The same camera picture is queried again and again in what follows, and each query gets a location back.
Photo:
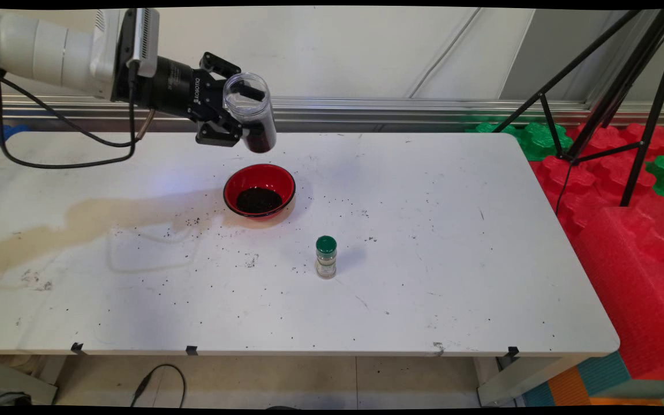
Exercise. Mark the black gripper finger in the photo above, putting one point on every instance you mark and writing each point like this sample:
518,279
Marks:
219,132
217,64

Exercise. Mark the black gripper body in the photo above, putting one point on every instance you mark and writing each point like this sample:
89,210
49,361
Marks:
173,86

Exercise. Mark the clear jar with black seeds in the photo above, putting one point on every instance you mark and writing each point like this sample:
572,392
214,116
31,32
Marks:
260,129

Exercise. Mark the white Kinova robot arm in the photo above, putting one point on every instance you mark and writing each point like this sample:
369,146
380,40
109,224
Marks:
38,49

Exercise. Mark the red bowl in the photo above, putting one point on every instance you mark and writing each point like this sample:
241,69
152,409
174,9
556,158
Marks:
263,176

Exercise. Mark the black seed pile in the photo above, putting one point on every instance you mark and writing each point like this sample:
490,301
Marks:
259,200

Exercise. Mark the green-lidded spice jar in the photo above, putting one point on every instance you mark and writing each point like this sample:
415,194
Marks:
326,253

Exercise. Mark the blue object behind table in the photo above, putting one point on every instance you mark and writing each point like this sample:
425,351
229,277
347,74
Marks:
12,131

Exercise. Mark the grey table leg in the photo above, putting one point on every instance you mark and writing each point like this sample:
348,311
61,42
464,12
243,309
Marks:
15,383
516,380

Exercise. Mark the black tripod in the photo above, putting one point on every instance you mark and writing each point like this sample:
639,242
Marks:
620,86

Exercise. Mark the large red foam block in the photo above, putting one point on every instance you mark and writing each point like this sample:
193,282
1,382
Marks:
632,288

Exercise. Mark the colourful floor mat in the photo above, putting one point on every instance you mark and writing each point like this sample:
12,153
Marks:
597,377

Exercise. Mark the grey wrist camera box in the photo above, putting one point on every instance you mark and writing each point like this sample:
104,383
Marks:
144,40

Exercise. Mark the aluminium wall rail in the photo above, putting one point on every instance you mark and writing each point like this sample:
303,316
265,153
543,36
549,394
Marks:
395,109

